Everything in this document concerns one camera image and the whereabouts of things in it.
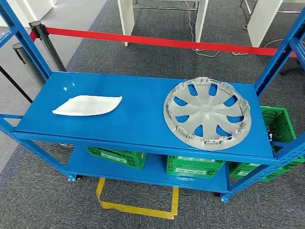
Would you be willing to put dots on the white desk with metal legs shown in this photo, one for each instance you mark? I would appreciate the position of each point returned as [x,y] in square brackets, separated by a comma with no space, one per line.
[262,19]

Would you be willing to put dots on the chrome stanchion post with belt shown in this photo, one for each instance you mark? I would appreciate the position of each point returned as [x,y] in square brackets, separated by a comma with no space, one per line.
[50,47]

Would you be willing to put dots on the grey wheel hubcap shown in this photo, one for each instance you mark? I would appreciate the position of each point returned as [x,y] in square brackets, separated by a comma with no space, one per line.
[207,110]

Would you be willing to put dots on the white curved plastic part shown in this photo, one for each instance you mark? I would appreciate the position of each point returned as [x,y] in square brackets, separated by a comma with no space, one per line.
[90,106]

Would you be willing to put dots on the blue metal shelf rack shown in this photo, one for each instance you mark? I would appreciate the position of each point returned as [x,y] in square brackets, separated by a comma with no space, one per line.
[142,104]

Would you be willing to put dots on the green plastic crate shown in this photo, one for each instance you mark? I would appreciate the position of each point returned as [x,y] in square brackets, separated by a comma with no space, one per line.
[119,156]
[190,167]

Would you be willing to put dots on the white desk with metal bar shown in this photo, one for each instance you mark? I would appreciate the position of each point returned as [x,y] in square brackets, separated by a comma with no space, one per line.
[126,19]

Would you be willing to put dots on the red barrier belt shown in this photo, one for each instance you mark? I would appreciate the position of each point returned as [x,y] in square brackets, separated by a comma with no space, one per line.
[142,40]

